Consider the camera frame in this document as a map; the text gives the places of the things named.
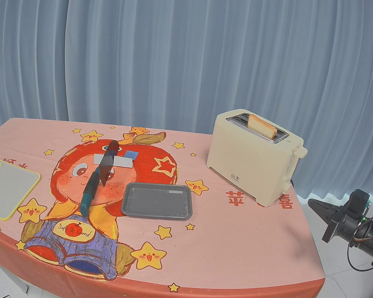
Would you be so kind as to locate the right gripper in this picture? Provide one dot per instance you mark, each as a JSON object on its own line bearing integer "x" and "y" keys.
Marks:
{"x": 344, "y": 228}

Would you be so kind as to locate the cream toaster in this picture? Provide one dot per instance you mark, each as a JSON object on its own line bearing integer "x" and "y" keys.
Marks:
{"x": 249, "y": 160}

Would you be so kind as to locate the slice of bread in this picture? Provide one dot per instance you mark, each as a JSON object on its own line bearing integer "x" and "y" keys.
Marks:
{"x": 261, "y": 125}

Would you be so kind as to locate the cutting board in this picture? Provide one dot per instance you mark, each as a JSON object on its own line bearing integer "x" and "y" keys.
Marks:
{"x": 2, "y": 188}

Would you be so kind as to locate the dark grey tray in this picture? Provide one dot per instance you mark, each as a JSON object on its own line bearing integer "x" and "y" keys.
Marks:
{"x": 157, "y": 202}

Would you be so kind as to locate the white knife rest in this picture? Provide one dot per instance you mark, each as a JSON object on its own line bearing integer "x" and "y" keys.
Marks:
{"x": 123, "y": 162}

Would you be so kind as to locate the small blue strip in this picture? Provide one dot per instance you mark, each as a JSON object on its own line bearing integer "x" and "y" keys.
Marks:
{"x": 131, "y": 154}

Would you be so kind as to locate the blue curtain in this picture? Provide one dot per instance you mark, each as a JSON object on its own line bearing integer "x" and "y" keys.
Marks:
{"x": 172, "y": 48}

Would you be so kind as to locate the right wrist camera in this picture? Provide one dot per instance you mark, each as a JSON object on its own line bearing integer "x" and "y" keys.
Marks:
{"x": 358, "y": 200}

